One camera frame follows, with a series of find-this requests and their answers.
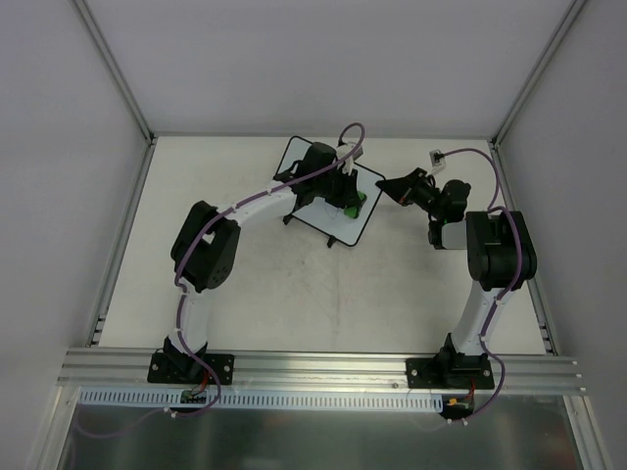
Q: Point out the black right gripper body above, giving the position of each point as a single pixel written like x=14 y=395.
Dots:
x=412 y=186

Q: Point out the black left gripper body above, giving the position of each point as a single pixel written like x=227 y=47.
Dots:
x=344 y=197

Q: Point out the green bone-shaped eraser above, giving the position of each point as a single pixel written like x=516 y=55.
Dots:
x=354 y=211

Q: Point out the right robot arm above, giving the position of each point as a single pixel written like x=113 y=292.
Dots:
x=499 y=252

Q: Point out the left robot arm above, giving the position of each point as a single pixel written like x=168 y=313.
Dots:
x=204 y=250

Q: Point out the white board with black frame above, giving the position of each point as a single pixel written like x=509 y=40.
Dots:
x=338 y=225

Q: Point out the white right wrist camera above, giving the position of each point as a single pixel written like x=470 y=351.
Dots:
x=438 y=162

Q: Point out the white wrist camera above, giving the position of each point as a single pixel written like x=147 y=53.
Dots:
x=347 y=153
x=438 y=162

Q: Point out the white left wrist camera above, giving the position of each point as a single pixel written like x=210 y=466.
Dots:
x=347 y=153

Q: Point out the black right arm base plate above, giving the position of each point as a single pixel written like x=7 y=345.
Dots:
x=447 y=374

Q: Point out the right aluminium frame profile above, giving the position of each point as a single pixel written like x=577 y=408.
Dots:
x=537 y=148

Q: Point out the aluminium frame profile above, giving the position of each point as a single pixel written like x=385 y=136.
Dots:
x=138 y=176
x=537 y=148

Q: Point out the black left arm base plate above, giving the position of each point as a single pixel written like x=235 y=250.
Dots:
x=164 y=370

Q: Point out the left aluminium frame profile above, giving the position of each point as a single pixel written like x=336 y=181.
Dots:
x=138 y=176

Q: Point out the aluminium front rail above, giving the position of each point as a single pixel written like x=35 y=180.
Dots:
x=320 y=371

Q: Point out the white slotted cable duct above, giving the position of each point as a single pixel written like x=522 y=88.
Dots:
x=250 y=399

